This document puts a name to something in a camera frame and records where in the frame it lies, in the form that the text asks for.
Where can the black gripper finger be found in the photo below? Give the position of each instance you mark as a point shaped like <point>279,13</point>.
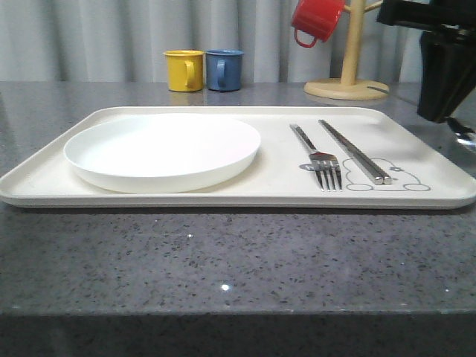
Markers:
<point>448,74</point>

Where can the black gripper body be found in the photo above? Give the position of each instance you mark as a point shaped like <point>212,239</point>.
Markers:
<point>436,16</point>

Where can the silver metal spoon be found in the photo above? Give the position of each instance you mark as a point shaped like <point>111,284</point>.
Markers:
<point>465,136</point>

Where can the silver metal fork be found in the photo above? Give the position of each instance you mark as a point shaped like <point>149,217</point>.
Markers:
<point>325,165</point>

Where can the white round plate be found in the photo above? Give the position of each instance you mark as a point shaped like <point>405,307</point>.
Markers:
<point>165,153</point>

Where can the wooden mug tree stand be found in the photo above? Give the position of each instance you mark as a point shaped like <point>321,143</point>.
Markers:
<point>348,86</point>

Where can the beige rabbit serving tray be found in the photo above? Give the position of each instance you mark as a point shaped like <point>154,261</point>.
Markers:
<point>382,165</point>

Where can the red enamel mug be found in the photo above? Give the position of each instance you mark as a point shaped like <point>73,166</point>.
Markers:
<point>317,18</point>

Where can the blue enamel mug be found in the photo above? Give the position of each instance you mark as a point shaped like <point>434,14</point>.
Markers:
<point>223,69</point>

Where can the yellow enamel mug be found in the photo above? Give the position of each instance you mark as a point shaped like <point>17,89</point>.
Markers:
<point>185,70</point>

